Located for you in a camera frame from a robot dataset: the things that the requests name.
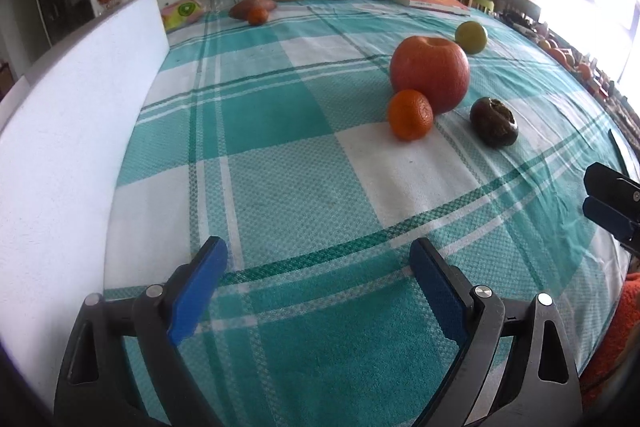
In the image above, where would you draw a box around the dark purple round fruit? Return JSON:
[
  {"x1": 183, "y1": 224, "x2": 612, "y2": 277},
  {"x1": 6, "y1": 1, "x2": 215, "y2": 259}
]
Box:
[{"x1": 469, "y1": 97, "x2": 519, "y2": 148}]

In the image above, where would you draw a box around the pile of orange fruits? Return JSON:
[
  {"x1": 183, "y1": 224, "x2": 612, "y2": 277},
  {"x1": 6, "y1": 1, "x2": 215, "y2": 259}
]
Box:
[{"x1": 536, "y1": 34, "x2": 608, "y2": 95}]

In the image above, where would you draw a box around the brown sweet potato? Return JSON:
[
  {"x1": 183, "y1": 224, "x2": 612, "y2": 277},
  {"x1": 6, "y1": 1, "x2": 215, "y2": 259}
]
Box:
[{"x1": 228, "y1": 0, "x2": 277, "y2": 19}]

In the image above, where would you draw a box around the yellow-green round fruit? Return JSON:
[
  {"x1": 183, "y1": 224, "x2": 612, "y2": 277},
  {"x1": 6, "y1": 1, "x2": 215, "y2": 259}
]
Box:
[{"x1": 454, "y1": 21, "x2": 488, "y2": 55}]

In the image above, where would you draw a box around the teal checkered tablecloth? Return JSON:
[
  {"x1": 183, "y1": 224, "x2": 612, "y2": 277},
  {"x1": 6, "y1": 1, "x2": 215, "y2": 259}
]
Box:
[{"x1": 102, "y1": 0, "x2": 632, "y2": 427}]

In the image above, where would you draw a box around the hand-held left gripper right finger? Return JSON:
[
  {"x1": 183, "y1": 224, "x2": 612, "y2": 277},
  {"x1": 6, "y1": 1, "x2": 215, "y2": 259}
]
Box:
[{"x1": 409, "y1": 237, "x2": 584, "y2": 427}]

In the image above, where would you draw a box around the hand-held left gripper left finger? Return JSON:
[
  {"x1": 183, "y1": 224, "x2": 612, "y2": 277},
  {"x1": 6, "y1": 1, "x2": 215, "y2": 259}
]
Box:
[{"x1": 52, "y1": 236, "x2": 229, "y2": 427}]

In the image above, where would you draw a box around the orange cloth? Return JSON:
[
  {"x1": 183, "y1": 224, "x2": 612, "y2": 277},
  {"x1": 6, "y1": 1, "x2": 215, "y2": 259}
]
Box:
[{"x1": 580, "y1": 272, "x2": 640, "y2": 395}]

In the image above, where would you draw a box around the white foam board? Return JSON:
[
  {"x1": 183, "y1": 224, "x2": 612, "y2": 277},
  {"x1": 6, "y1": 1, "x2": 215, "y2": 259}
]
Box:
[{"x1": 0, "y1": 0, "x2": 170, "y2": 408}]

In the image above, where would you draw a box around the kiwi print cushion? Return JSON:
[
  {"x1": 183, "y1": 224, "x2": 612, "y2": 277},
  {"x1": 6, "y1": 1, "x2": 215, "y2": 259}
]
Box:
[{"x1": 160, "y1": 0, "x2": 203, "y2": 32}]

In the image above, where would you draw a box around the large red apple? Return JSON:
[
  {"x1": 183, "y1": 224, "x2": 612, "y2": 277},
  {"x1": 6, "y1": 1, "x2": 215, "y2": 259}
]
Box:
[{"x1": 389, "y1": 35, "x2": 471, "y2": 116}]

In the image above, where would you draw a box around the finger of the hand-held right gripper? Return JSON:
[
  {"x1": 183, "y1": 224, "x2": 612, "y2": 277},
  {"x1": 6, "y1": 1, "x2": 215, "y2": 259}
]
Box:
[
  {"x1": 582, "y1": 198, "x2": 640, "y2": 254},
  {"x1": 583, "y1": 162, "x2": 640, "y2": 208}
]

